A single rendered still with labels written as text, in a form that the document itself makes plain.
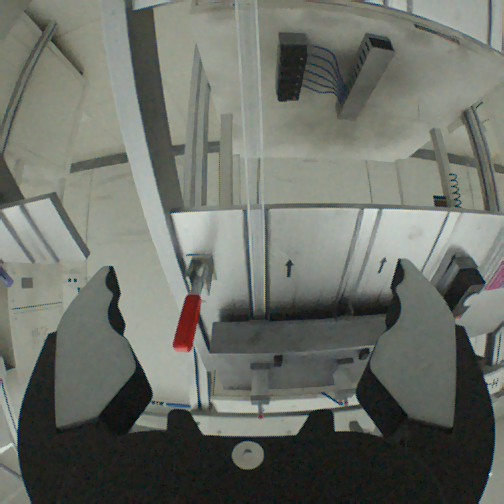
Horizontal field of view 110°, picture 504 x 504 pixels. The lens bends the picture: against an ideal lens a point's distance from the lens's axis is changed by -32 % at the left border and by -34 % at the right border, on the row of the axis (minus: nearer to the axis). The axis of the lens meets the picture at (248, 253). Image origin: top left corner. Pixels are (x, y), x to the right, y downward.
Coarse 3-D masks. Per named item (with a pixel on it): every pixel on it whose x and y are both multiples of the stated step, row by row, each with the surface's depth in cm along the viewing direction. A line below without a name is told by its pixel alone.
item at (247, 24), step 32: (256, 0) 11; (256, 32) 13; (256, 64) 14; (256, 96) 16; (256, 128) 17; (256, 160) 19; (256, 192) 21; (256, 224) 23; (256, 256) 25; (256, 288) 28
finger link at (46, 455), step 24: (48, 336) 7; (48, 360) 6; (48, 384) 5; (24, 408) 4; (48, 408) 5; (24, 432) 4; (48, 432) 4; (72, 432) 4; (96, 432) 4; (24, 456) 3; (48, 456) 3; (72, 456) 4; (24, 480) 3; (48, 480) 3
